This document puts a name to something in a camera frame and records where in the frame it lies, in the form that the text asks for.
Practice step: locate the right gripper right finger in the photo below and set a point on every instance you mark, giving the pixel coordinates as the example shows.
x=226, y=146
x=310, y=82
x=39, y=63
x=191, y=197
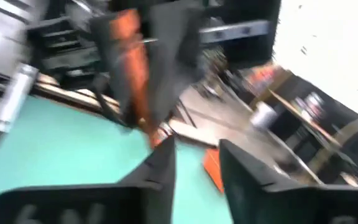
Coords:
x=250, y=193

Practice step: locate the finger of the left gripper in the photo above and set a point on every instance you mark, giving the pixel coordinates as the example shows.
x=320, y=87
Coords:
x=110, y=56
x=172, y=56

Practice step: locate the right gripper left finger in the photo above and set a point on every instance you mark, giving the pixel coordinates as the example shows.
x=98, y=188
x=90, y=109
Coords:
x=157, y=186

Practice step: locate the orange plastic basket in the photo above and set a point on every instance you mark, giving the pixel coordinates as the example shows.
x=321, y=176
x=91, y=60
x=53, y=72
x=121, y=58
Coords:
x=213, y=168

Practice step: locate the cluttered wooden shelf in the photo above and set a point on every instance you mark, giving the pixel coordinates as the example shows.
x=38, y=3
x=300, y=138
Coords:
x=306, y=118

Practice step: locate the green table mat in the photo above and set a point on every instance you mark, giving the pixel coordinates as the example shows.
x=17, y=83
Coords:
x=57, y=149

